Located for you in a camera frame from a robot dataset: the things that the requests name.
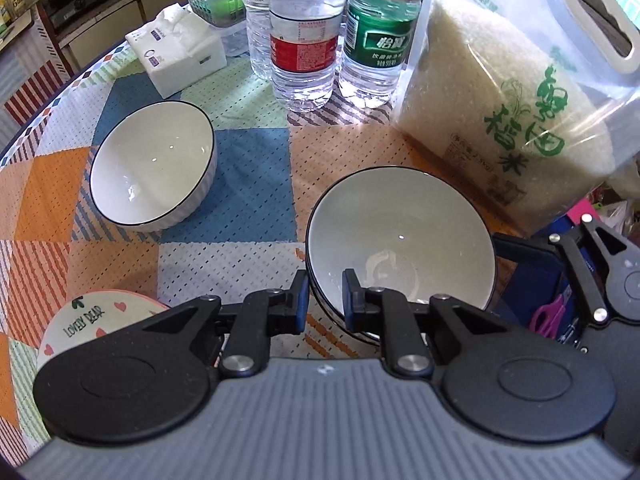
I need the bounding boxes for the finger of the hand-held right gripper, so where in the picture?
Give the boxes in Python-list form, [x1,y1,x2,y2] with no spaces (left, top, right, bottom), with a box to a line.
[492,214,637,326]

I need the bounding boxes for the white black-rimmed bowl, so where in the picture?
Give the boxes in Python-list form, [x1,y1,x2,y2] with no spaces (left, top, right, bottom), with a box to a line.
[89,101,218,233]
[304,166,498,347]

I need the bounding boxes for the clear bag of rice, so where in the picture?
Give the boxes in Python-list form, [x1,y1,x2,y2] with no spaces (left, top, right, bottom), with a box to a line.
[390,0,640,238]

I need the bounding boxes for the dark blue notebook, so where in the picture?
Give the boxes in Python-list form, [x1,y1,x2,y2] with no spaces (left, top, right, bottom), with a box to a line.
[492,255,581,346]

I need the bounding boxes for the counter cabinet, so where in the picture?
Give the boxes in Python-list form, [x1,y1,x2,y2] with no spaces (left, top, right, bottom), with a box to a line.
[60,0,191,72]

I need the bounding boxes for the clear label water bottle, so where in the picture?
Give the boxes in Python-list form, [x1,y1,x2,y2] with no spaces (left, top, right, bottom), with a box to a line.
[239,0,276,81]

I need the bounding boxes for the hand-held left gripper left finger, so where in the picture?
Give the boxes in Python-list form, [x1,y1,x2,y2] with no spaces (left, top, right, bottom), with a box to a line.
[119,269,310,379]

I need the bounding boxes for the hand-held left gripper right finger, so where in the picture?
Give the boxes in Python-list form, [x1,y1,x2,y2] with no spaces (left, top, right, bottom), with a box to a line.
[341,268,511,380]

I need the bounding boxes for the white tissue pack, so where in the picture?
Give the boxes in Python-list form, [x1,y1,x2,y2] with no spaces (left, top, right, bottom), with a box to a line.
[125,4,227,98]

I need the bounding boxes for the green label water bottle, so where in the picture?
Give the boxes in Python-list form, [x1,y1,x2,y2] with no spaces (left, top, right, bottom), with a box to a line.
[338,0,426,108]

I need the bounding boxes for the pink rabbit print plate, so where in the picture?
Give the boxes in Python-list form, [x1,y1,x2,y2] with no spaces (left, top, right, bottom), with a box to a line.
[35,287,172,368]

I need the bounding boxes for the striped patchwork counter cloth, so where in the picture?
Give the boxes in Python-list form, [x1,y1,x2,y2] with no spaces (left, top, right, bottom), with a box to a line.
[0,5,76,131]

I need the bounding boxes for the pink scissors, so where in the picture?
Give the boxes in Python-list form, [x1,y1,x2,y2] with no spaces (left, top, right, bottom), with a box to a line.
[530,292,574,339]

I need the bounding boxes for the pink card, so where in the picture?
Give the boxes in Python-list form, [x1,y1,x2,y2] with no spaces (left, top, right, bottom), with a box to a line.
[565,197,609,227]

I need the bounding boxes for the red label water bottle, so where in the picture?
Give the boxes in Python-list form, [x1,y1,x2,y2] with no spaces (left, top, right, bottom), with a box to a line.
[268,0,348,113]

